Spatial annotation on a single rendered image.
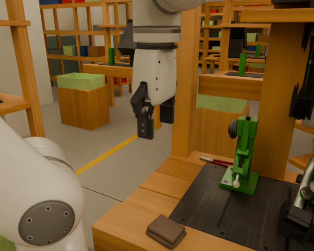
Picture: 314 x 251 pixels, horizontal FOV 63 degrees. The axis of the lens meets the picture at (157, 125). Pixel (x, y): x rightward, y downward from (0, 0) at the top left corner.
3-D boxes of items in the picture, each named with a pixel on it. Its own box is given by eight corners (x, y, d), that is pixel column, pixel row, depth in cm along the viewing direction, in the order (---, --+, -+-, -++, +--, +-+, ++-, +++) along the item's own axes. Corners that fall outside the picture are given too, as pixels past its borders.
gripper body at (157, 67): (151, 38, 52) (152, 92, 56) (123, 40, 43) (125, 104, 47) (187, 39, 48) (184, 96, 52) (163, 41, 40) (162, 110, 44)
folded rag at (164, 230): (187, 235, 77) (188, 227, 76) (171, 251, 72) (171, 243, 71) (161, 220, 83) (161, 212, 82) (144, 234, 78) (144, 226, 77)
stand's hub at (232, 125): (234, 142, 97) (235, 123, 94) (226, 140, 98) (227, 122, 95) (237, 135, 103) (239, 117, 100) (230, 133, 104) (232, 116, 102)
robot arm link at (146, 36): (148, 27, 51) (148, 43, 52) (123, 27, 43) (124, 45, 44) (188, 27, 47) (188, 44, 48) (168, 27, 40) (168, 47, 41)
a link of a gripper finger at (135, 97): (151, 73, 47) (152, 102, 50) (128, 83, 41) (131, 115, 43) (157, 73, 47) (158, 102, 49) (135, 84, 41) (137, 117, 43)
